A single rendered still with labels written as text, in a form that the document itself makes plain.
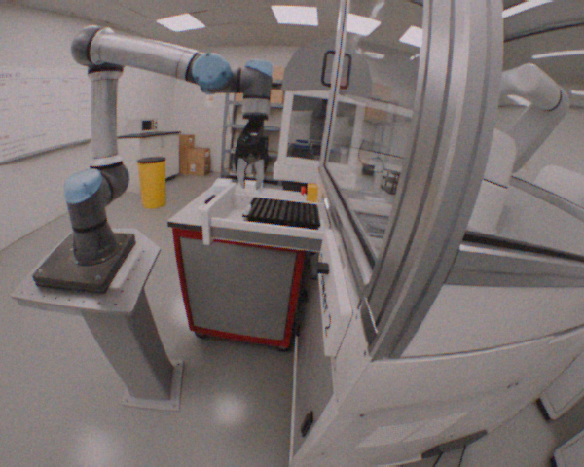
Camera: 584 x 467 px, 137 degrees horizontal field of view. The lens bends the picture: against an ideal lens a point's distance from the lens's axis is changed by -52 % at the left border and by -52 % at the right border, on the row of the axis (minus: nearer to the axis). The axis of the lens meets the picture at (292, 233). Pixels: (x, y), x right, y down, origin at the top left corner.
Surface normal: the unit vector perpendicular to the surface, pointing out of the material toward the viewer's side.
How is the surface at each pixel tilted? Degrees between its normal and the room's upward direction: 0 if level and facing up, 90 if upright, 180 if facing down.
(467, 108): 90
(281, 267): 90
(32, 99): 90
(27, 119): 90
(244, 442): 0
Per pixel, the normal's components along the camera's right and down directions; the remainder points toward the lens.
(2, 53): 0.98, 0.16
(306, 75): -0.04, 0.43
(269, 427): 0.11, -0.89
